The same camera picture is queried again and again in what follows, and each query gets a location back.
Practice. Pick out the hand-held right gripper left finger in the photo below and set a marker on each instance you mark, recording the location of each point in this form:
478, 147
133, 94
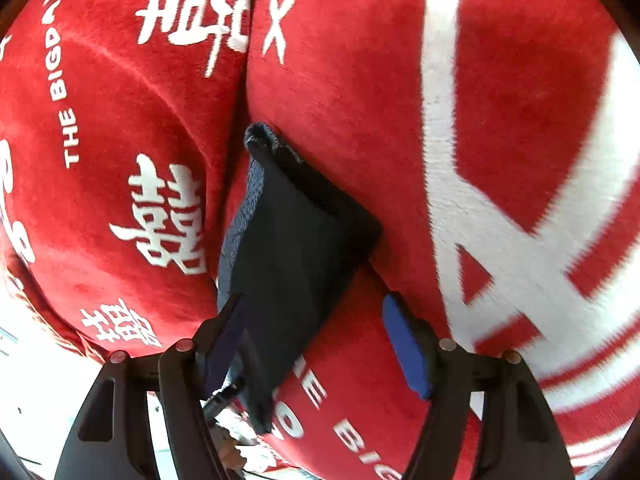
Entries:
224, 342

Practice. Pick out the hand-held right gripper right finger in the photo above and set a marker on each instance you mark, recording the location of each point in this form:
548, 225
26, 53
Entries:
407, 345

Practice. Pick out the dark pants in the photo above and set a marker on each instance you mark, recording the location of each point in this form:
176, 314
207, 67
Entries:
295, 260

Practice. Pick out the red printed blanket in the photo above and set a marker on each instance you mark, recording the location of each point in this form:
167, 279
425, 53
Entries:
350, 110

